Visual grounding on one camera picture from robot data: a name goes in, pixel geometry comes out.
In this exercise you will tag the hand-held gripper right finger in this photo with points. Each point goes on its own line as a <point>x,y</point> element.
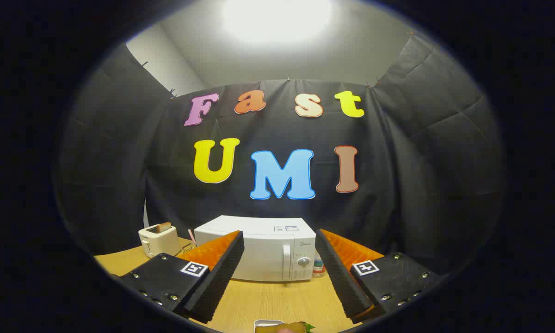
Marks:
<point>340,282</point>

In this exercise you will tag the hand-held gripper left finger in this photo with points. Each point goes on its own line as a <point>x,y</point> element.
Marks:
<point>219,282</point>

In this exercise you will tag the white microwave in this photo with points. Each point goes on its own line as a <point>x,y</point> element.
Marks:
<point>268,249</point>

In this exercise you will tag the brown bread lettuce sandwich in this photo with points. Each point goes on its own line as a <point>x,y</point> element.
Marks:
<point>286,328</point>

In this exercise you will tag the clear bottle with red cap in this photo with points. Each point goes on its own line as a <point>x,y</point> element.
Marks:
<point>319,268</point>

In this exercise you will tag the pink striped straw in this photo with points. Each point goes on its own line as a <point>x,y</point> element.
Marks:
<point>191,236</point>

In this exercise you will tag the small white tray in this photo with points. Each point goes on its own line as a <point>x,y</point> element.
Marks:
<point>259,322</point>

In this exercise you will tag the white toaster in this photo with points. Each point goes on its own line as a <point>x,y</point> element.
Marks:
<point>159,240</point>

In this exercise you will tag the toast slice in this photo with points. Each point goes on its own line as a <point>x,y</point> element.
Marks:
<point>164,227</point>

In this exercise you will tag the bright ceiling light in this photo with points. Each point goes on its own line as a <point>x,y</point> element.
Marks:
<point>277,18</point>

